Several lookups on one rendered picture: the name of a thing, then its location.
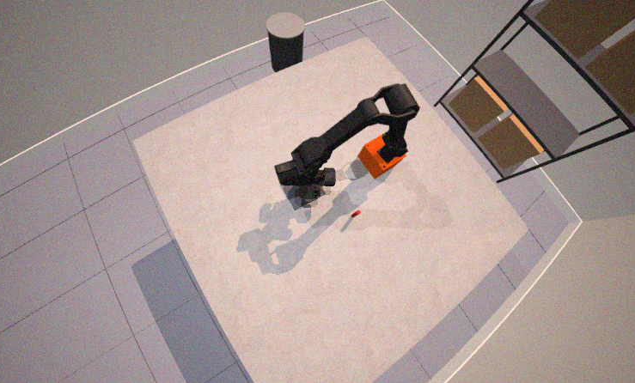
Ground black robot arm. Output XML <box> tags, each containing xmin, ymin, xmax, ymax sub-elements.
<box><xmin>274</xmin><ymin>83</ymin><xmax>419</xmax><ymax>199</ymax></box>

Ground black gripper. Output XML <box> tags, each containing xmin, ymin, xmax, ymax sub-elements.
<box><xmin>281</xmin><ymin>167</ymin><xmax>336</xmax><ymax>186</ymax></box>

